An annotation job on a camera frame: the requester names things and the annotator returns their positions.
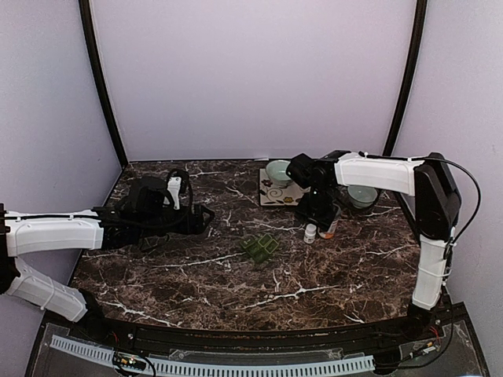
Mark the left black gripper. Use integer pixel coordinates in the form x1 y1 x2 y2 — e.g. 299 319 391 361
138 204 215 240

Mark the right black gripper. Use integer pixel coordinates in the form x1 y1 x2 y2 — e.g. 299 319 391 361
296 185 340 231

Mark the large grey-capped pill bottle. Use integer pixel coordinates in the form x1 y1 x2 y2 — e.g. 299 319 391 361
318 220 338 240

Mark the small white pill bottle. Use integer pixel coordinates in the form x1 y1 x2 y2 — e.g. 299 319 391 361
303 224 318 244

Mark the green weekly pill organizer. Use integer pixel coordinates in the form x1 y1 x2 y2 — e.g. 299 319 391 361
239 233 279 263

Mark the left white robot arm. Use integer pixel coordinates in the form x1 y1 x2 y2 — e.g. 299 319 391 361
1 204 215 342

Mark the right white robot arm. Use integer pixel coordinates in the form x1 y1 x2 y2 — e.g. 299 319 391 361
286 150 463 310

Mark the celadon bowl on table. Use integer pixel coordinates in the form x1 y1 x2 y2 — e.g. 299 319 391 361
347 185 378 209

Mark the floral square ceramic plate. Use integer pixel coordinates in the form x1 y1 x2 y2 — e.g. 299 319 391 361
259 168 310 207

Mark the celadon bowl on plate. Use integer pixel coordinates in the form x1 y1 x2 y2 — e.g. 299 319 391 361
266 159 293 188

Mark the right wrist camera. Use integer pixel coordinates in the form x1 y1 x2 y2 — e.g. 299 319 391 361
286 153 314 189

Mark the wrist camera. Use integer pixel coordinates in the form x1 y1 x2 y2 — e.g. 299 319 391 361
286 153 314 189
128 176 166 215

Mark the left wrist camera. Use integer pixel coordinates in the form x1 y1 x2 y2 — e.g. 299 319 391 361
128 176 166 215

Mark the black front rail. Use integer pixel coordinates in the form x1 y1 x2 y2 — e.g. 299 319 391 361
39 304 472 354

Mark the white slotted cable duct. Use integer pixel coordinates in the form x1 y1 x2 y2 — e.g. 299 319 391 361
50 335 375 376

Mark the right black frame post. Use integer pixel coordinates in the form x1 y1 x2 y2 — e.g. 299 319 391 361
383 0 428 156

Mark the black frame post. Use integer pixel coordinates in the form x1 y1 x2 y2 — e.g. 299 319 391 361
79 0 129 169
383 0 428 156

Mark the left black frame post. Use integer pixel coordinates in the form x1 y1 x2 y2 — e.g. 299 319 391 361
79 0 129 169

